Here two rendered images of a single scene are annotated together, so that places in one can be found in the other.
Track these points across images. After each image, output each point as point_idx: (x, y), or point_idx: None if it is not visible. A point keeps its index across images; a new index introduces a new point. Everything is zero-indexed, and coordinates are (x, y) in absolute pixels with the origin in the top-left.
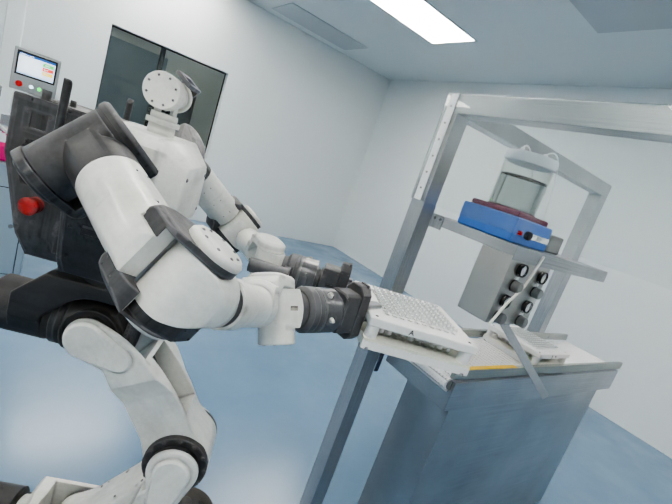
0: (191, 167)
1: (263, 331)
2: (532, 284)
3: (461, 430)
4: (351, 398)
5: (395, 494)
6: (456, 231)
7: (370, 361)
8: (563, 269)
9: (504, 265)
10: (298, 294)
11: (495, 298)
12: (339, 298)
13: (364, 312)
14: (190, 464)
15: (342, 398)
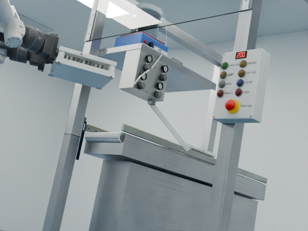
0: None
1: (7, 33)
2: (159, 72)
3: (142, 191)
4: (61, 178)
5: None
6: (112, 52)
7: (72, 150)
8: (179, 69)
9: (137, 54)
10: (22, 23)
11: (136, 73)
12: (42, 32)
13: (56, 46)
14: None
15: (55, 183)
